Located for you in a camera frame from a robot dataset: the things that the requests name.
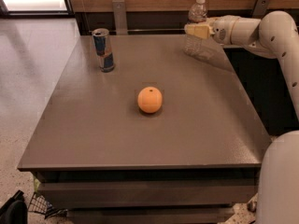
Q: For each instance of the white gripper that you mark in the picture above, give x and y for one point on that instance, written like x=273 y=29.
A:
x=221 y=29

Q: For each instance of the clear plastic water bottle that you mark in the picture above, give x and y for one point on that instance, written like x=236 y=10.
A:
x=197 y=14

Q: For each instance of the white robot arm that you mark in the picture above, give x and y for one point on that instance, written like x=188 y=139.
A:
x=274 y=36

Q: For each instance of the orange fruit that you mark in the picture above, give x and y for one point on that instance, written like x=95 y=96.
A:
x=150 y=100

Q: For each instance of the blue silver energy drink can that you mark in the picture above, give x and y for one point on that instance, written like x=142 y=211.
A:
x=103 y=49

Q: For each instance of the grey drawer cabinet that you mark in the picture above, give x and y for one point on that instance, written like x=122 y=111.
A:
x=98 y=155

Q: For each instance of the black bag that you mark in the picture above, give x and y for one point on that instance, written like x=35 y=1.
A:
x=14 y=211

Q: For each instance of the right metal wall bracket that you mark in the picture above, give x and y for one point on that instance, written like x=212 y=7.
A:
x=260 y=8

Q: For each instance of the metal wall bracket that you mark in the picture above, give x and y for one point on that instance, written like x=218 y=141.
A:
x=120 y=18
x=260 y=8

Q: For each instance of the left metal wall bracket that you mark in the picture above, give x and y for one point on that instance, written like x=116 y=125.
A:
x=120 y=18

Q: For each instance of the black white striped handle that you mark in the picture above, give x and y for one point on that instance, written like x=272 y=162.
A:
x=252 y=206

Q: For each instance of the black wire basket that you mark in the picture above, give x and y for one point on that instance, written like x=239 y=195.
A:
x=39 y=205

